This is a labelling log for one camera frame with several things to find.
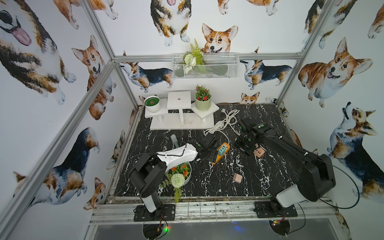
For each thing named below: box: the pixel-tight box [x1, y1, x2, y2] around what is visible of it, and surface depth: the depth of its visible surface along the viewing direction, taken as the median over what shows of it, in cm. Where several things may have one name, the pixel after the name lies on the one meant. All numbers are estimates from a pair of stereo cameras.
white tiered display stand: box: [145, 91, 220, 131], surface depth 103 cm
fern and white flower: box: [183, 38, 205, 75], surface depth 84 cm
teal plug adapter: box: [218, 146, 226, 156], surface depth 90 cm
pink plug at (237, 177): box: [233, 172, 243, 184], surface depth 85 cm
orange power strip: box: [217, 145, 226, 156], surface depth 90 cm
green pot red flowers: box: [195, 84, 212, 111], surface depth 92 cm
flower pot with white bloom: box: [158, 161, 192, 203], surface depth 72 cm
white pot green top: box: [144, 95, 161, 114], surface depth 94 cm
